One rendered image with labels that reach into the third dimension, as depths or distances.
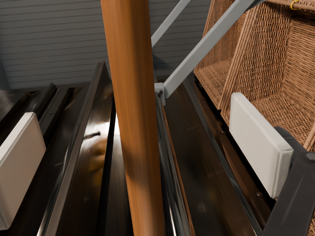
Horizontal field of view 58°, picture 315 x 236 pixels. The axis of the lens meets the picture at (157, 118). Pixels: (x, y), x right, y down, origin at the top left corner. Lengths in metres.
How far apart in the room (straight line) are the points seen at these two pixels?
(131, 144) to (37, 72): 3.57
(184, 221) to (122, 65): 0.19
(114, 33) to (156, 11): 3.32
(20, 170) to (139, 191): 0.10
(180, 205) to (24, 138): 0.20
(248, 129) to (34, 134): 0.13
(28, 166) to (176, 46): 3.42
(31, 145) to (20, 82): 3.69
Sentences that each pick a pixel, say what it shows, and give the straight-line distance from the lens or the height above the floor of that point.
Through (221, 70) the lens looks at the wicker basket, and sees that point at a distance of 1.69.
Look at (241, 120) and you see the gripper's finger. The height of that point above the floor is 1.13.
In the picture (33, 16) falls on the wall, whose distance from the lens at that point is 3.67.
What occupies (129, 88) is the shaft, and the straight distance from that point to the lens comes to 0.19.
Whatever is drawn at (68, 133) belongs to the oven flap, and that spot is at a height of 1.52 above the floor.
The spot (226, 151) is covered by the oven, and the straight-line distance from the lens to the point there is 1.07.
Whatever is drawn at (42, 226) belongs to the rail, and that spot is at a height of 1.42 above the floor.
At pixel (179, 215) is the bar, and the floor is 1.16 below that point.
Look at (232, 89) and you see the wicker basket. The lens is 1.24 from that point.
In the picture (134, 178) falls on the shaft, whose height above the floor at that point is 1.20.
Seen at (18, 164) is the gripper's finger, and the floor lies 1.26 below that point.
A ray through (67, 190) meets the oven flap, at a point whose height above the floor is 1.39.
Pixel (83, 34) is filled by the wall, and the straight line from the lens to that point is 3.56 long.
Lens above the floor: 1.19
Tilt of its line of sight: 3 degrees down
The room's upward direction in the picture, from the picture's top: 96 degrees counter-clockwise
